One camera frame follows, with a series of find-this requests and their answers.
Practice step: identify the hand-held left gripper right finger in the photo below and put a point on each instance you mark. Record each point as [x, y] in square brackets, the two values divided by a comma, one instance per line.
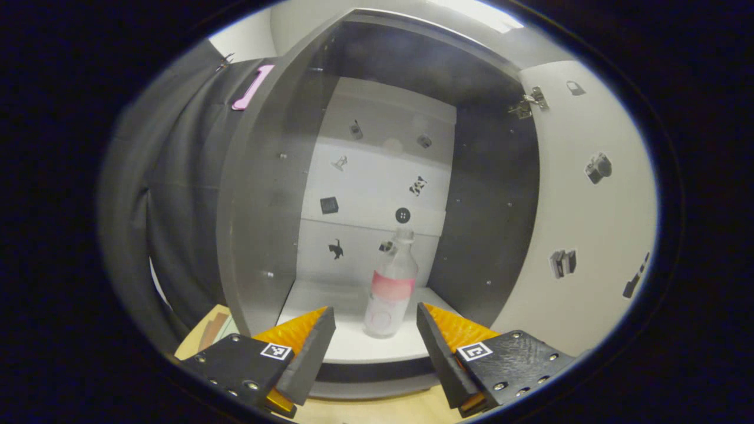
[442, 359]

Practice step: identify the ceiling light panel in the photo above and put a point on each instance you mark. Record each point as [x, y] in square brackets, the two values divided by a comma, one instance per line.
[483, 15]

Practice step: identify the clear bottle with pink label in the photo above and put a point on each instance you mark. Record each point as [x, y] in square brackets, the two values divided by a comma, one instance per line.
[389, 306]

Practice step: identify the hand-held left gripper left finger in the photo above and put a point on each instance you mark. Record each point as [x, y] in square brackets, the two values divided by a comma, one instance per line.
[306, 365]

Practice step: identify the brown cover book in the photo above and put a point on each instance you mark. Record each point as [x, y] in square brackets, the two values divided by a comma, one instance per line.
[209, 333]

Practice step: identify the white cabinet door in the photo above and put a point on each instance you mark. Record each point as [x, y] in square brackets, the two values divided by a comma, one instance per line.
[589, 224]

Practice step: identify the white cabinet shelf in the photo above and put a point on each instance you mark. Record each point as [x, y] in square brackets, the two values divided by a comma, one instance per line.
[353, 347]

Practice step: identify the grey cabinet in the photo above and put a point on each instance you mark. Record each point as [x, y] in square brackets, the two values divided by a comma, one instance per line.
[259, 206]

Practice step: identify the metal cabinet hinge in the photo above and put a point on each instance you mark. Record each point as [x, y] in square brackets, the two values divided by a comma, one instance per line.
[533, 100]

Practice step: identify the black backdrop cloth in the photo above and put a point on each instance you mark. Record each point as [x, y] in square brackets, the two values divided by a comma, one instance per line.
[177, 176]

